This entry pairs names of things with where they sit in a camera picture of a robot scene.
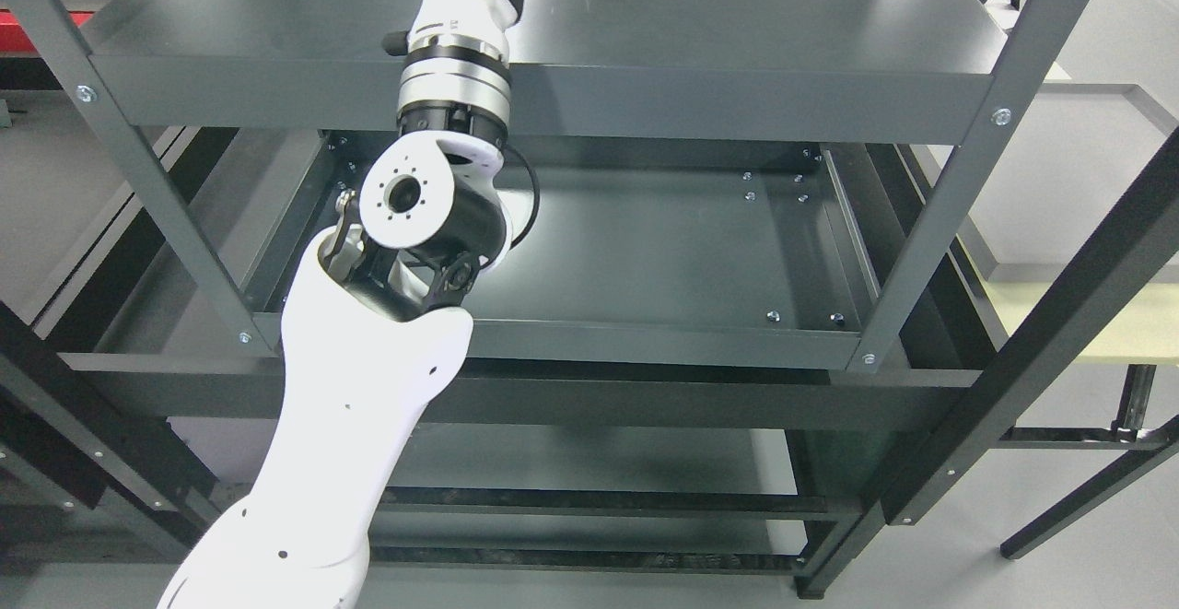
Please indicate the grey metal shelf unit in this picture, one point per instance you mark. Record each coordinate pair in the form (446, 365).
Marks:
(661, 127)

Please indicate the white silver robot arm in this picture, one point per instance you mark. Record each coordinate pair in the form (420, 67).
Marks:
(373, 329)

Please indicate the black metal shelf rack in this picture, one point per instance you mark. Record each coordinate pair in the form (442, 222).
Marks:
(1121, 556)

